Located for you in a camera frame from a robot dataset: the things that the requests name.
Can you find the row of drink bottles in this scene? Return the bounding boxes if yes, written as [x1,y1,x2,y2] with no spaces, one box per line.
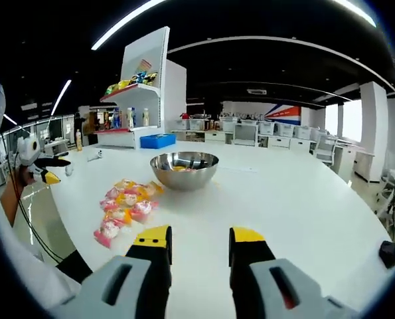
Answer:
[102,106,151,130]

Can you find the row of white storage bins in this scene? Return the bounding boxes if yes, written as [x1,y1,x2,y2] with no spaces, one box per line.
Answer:
[175,118,321,139]

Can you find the pile of snack bags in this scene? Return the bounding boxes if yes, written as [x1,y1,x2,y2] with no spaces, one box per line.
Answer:
[106,70,159,96]

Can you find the person's left hand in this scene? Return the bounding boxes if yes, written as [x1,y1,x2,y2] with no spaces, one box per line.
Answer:
[17,164,35,185]

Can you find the person's black trousers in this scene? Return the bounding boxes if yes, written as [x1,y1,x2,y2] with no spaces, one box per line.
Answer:
[56,251,94,283]

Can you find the steel bowl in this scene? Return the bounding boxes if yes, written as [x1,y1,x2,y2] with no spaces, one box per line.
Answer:
[149,151,220,192]

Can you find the red and blue wall banner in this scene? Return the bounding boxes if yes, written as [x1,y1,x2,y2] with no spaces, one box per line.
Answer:
[265,104,301,126]

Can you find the person in white shirt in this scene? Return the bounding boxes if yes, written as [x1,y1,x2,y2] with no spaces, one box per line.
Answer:
[0,185,82,310]

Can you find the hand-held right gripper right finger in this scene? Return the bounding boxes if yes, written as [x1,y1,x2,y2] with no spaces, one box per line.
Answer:
[229,226,359,319]

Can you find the curved ceiling light strip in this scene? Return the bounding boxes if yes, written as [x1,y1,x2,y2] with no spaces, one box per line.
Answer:
[90,0,377,51]

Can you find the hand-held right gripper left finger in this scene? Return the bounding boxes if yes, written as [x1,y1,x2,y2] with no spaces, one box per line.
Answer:
[56,224,173,319]

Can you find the pile of marshmallow packets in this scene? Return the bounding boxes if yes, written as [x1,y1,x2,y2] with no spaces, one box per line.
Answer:
[93,178,165,249]

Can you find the white table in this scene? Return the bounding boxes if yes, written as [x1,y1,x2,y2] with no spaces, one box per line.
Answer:
[47,141,395,319]

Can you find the white display shelf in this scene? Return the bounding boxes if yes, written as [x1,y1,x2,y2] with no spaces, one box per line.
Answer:
[94,26,170,150]

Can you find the blue plastic tray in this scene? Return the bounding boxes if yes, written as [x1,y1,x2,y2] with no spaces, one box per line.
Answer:
[139,134,177,150]

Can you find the black computer mouse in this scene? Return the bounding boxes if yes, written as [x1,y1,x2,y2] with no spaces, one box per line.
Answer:
[378,241,395,269]

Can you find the white office chair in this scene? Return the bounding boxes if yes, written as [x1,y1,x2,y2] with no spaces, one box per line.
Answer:
[313,135,338,164]

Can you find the black cable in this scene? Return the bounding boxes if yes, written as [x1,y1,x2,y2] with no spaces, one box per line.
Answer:
[13,154,58,262]

